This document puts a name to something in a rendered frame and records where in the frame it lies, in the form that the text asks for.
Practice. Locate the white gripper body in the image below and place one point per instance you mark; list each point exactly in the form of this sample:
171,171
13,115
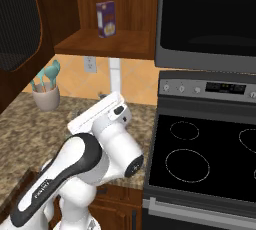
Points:
95,112

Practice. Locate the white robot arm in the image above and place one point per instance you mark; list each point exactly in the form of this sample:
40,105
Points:
110,147

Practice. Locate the wooden base cabinet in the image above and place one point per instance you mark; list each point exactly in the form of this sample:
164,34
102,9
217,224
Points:
116,207

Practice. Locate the dark cabinet door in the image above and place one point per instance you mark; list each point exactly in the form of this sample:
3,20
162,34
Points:
20,24

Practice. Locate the beige utensil pot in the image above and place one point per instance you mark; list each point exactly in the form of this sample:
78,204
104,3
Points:
46,100

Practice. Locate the large teal spoon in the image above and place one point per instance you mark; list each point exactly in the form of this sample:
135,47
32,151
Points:
53,72

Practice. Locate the teal spatula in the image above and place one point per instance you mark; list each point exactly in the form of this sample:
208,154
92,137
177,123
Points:
41,79

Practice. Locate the steel stove knob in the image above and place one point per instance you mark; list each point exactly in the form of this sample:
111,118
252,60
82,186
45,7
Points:
165,87
181,89
197,90
253,94

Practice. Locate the small teal utensil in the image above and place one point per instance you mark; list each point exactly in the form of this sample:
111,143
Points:
33,85

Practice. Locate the purple cereal box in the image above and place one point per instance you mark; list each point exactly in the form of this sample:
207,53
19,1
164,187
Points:
106,19

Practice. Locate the black steel stove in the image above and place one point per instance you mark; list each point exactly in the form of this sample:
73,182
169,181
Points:
206,154

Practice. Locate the black steel microwave oven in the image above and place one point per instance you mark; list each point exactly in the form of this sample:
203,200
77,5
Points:
206,14

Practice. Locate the white wall switch strip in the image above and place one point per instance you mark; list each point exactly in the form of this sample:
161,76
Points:
114,75

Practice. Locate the white wall outlet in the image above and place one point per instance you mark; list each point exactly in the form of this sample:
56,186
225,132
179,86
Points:
90,64

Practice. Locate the wooden wall cabinet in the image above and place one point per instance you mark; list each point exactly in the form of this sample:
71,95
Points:
130,14

